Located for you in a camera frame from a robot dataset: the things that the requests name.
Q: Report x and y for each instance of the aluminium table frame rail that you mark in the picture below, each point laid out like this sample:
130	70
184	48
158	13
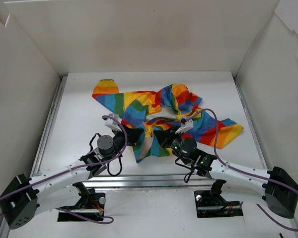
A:
149	199

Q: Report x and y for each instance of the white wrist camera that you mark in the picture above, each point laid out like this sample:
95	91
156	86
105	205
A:
112	122
186	125

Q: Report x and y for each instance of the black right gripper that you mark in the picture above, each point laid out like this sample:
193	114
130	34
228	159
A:
168	138

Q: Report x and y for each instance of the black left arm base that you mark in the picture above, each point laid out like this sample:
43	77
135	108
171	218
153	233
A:
90	204

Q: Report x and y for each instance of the rainbow striped jacket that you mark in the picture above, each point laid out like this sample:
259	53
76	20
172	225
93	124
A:
162	110

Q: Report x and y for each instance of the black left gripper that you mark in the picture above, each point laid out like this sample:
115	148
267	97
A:
128	135

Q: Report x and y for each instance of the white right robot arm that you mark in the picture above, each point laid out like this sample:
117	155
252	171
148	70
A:
275	187

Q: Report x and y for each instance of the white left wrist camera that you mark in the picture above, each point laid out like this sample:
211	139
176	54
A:
112	122

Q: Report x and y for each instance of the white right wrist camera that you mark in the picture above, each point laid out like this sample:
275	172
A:
186	125

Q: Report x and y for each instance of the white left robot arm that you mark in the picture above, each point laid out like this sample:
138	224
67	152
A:
24	198

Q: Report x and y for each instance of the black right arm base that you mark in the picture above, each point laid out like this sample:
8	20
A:
211	204

